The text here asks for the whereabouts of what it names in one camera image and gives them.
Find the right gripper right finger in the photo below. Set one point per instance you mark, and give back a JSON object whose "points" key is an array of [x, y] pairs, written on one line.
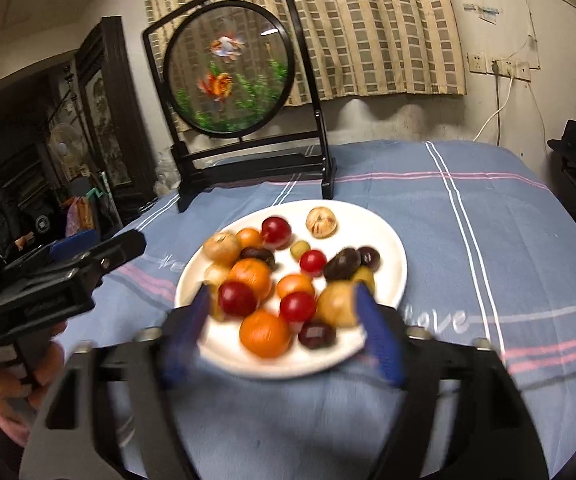
{"points": [[493, 434]]}

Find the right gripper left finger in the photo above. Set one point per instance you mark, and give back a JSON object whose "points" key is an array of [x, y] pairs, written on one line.
{"points": [[74, 437]]}

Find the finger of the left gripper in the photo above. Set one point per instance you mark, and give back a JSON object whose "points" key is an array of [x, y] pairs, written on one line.
{"points": [[57, 251], [112, 254]]}

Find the green yellow round fruit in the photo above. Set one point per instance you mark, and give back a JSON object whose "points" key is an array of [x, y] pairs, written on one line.
{"points": [[216, 312]]}

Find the dark red plum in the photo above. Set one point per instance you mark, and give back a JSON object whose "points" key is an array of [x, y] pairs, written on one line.
{"points": [[236, 299]]}

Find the yellow orange persimmon fruit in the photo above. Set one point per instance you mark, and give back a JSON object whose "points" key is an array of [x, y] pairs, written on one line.
{"points": [[250, 238]]}

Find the large orange mandarin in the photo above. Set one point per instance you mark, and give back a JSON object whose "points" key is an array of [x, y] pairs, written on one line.
{"points": [[255, 274], [265, 335]]}

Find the small dark red fruit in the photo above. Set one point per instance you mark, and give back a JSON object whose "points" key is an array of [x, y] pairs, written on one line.
{"points": [[259, 253]]}

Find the dark brown mangosteen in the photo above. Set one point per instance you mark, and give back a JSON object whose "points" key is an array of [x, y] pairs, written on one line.
{"points": [[317, 335]]}

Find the golden brown round fruit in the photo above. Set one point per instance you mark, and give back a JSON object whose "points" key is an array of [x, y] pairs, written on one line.
{"points": [[336, 305]]}

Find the red cherry tomato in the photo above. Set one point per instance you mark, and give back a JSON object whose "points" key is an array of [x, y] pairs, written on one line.
{"points": [[313, 262], [297, 307]]}

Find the small dark plum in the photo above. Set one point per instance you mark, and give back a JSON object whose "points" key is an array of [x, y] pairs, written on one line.
{"points": [[370, 257]]}

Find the dark brown passionfruit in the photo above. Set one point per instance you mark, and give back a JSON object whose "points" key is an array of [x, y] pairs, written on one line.
{"points": [[343, 266]]}

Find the large red plum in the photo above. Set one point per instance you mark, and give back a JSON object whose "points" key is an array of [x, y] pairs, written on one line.
{"points": [[276, 232]]}

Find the small orange fruit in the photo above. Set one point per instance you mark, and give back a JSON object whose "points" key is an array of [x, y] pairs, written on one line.
{"points": [[295, 282]]}

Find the tan striped melon fruit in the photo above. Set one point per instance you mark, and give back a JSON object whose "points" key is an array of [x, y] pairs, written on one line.
{"points": [[321, 222]]}

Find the person's left hand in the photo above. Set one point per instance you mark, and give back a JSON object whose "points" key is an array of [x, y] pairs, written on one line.
{"points": [[14, 383]]}

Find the standing fan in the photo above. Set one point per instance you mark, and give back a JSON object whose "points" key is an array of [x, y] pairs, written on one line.
{"points": [[68, 148]]}

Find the white oval plate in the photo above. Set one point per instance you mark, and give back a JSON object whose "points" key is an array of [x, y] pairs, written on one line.
{"points": [[219, 343]]}

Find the blue striped tablecloth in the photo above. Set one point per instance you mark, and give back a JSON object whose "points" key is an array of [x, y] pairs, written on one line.
{"points": [[491, 259]]}

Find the dark framed painting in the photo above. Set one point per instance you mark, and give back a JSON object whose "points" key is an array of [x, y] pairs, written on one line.
{"points": [[119, 139]]}

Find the goldfish round screen ornament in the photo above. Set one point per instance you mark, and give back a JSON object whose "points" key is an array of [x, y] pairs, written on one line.
{"points": [[223, 70]]}

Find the wall power strip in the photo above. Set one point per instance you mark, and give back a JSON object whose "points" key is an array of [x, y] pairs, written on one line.
{"points": [[479, 63]]}

